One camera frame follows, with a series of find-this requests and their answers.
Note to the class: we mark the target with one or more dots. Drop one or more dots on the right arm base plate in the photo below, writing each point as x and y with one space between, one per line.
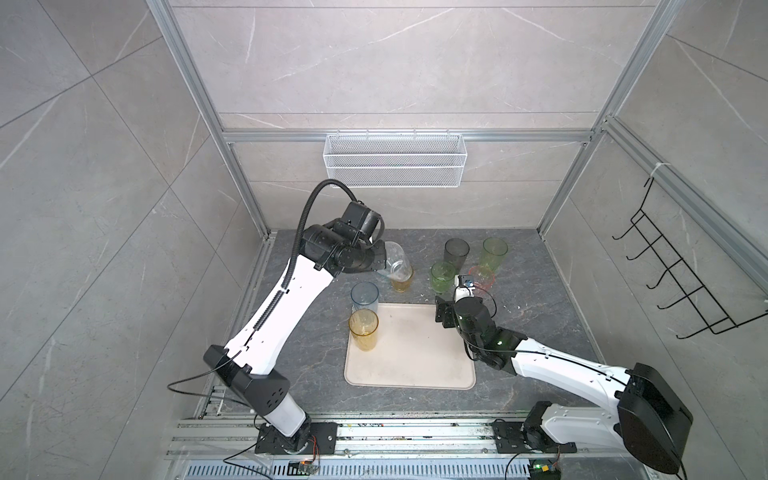
519 437

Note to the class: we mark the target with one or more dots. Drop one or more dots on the white wire basket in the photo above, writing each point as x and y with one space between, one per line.
396 160

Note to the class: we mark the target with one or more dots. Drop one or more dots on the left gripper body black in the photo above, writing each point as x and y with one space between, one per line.
368 255

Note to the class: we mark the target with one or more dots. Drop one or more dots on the tall green glass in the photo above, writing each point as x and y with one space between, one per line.
493 253

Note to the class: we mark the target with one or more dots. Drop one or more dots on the black wire hook rack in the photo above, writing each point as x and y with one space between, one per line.
679 274

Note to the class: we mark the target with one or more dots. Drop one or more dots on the tall blue glass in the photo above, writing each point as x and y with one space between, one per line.
365 295

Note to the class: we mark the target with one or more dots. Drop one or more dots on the tall amber glass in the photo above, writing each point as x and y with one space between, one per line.
363 325

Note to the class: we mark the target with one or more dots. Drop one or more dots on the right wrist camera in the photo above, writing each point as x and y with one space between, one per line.
464 287

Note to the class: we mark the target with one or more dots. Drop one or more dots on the short amber glass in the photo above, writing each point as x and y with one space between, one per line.
404 285

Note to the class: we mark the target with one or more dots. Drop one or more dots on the short pink glass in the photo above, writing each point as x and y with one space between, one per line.
483 276

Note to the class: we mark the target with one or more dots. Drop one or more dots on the tall grey glass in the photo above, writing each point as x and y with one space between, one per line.
455 253

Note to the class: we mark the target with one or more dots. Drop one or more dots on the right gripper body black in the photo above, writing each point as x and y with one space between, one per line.
451 319

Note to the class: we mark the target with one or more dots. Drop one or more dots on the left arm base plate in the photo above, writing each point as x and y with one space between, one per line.
312 438

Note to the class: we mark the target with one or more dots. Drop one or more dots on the short green glass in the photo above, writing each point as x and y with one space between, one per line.
442 276

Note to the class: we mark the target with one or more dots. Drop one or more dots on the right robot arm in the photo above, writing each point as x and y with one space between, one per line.
633 408

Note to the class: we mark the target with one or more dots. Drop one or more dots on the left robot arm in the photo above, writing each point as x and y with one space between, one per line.
320 253

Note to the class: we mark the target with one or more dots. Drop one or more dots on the aluminium rail frame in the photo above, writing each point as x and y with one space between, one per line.
378 446

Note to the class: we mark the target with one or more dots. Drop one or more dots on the beige tray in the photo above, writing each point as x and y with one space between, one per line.
412 351

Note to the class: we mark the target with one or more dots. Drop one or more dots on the short clear glass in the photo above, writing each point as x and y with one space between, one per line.
397 265

